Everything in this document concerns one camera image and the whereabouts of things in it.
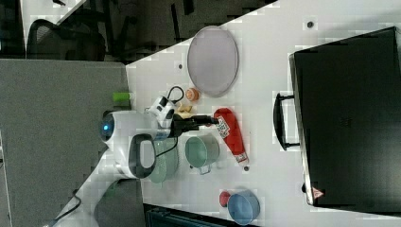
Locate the pink plush strawberry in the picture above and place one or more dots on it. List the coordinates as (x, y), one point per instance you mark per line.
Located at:
(224, 197)

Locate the green lime toy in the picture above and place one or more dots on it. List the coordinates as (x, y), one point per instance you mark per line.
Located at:
(119, 97)

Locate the dark blue crate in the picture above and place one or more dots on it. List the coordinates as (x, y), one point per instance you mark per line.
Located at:
(164, 217)

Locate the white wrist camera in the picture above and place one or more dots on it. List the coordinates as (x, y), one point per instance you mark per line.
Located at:
(163, 109)

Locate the black office chair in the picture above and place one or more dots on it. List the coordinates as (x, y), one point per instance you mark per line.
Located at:
(47, 41)

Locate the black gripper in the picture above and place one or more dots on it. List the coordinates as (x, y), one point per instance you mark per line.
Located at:
(181, 125)

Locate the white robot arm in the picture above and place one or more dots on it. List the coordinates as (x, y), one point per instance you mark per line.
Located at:
(124, 133)

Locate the green metal pot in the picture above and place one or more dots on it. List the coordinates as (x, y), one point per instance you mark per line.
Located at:
(201, 152)

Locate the silver toaster oven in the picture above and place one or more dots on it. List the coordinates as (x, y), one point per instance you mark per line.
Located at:
(347, 105)

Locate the blue cup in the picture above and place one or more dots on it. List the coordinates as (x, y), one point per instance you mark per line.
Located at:
(243, 207)

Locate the orange slice toy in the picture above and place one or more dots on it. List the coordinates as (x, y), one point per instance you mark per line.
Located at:
(192, 94)

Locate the yellow plush banana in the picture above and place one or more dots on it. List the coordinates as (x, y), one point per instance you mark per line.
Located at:
(184, 111)

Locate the red plush ketchup bottle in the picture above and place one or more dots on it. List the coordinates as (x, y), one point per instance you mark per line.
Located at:
(230, 132)

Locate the lilac round plate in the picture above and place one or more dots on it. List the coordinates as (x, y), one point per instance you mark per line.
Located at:
(212, 61)

